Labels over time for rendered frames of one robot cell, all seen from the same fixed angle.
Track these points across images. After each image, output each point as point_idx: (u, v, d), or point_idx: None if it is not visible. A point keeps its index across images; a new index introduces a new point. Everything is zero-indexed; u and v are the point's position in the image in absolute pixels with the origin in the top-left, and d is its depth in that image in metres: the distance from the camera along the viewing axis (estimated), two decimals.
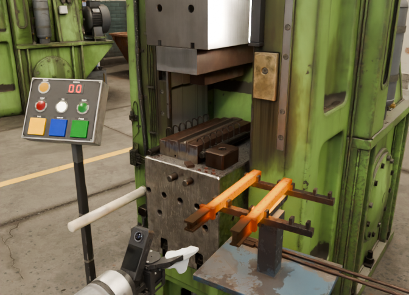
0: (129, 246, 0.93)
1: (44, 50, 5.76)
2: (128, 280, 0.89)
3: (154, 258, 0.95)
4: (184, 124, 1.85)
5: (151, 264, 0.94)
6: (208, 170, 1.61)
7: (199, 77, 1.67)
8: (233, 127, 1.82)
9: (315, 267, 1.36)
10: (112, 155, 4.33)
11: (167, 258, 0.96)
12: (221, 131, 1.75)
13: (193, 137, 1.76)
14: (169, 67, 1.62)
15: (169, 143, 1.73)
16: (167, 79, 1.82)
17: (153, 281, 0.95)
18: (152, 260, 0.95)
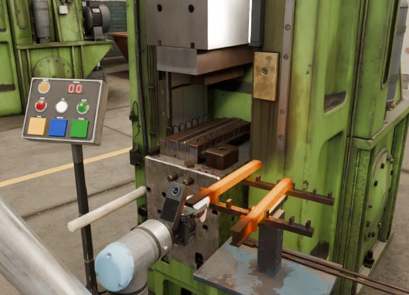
0: (167, 199, 1.02)
1: (44, 50, 5.76)
2: (167, 229, 0.98)
3: (188, 212, 1.05)
4: (184, 124, 1.85)
5: (186, 216, 1.03)
6: (208, 170, 1.61)
7: (199, 77, 1.67)
8: (233, 127, 1.82)
9: (315, 267, 1.36)
10: (112, 155, 4.33)
11: (198, 208, 1.07)
12: (221, 131, 1.75)
13: (193, 137, 1.76)
14: (169, 67, 1.62)
15: (169, 143, 1.73)
16: (167, 79, 1.82)
17: (187, 233, 1.04)
18: (187, 213, 1.04)
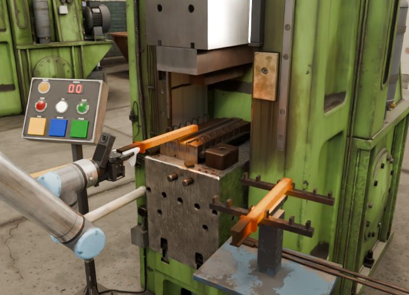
0: (97, 145, 1.34)
1: (44, 50, 5.76)
2: (94, 165, 1.30)
3: (115, 156, 1.36)
4: (184, 124, 1.85)
5: (113, 159, 1.35)
6: (208, 170, 1.61)
7: (199, 77, 1.67)
8: (233, 127, 1.82)
9: (315, 267, 1.36)
10: None
11: (125, 154, 1.39)
12: (221, 131, 1.75)
13: (193, 137, 1.76)
14: (169, 67, 1.62)
15: (169, 143, 1.73)
16: (167, 79, 1.82)
17: (114, 171, 1.36)
18: (114, 156, 1.36)
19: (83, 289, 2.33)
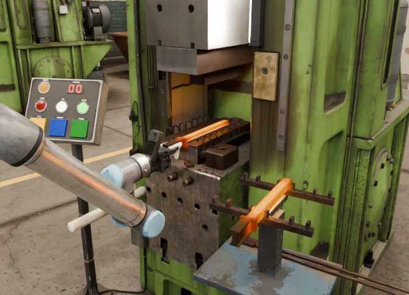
0: (148, 141, 1.54)
1: (44, 50, 5.76)
2: (147, 159, 1.49)
3: (164, 150, 1.56)
4: (184, 124, 1.85)
5: (162, 152, 1.54)
6: (208, 170, 1.61)
7: (199, 77, 1.67)
8: (233, 127, 1.82)
9: (315, 267, 1.36)
10: (112, 155, 4.33)
11: (171, 148, 1.58)
12: (221, 131, 1.75)
13: None
14: (169, 67, 1.62)
15: None
16: (167, 79, 1.82)
17: (163, 164, 1.55)
18: (162, 151, 1.55)
19: (83, 289, 2.33)
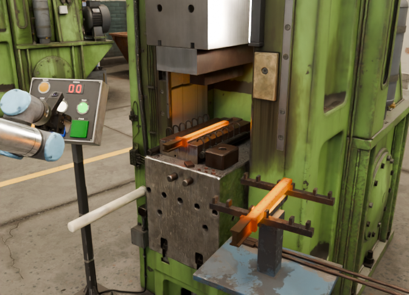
0: (48, 98, 1.57)
1: (44, 50, 5.76)
2: None
3: (61, 112, 1.59)
4: (184, 124, 1.85)
5: (60, 112, 1.57)
6: (208, 170, 1.61)
7: (199, 77, 1.67)
8: (233, 127, 1.82)
9: (315, 267, 1.36)
10: (112, 155, 4.33)
11: (67, 115, 1.62)
12: (221, 131, 1.75)
13: None
14: (169, 67, 1.62)
15: None
16: (167, 79, 1.82)
17: (58, 123, 1.56)
18: (60, 112, 1.58)
19: (83, 289, 2.33)
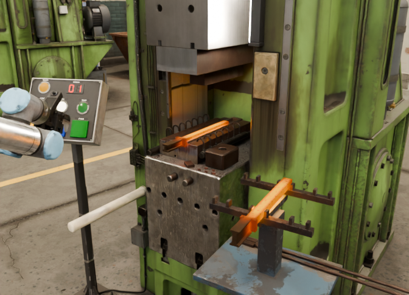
0: (47, 98, 1.57)
1: (44, 50, 5.76)
2: (47, 106, 1.51)
3: (59, 111, 1.59)
4: (184, 124, 1.85)
5: (59, 111, 1.57)
6: (208, 170, 1.61)
7: (199, 77, 1.67)
8: (233, 127, 1.82)
9: (315, 267, 1.36)
10: (112, 155, 4.33)
11: (66, 115, 1.62)
12: (221, 131, 1.75)
13: None
14: (169, 67, 1.62)
15: None
16: (167, 79, 1.82)
17: (58, 122, 1.56)
18: (59, 111, 1.58)
19: (83, 289, 2.33)
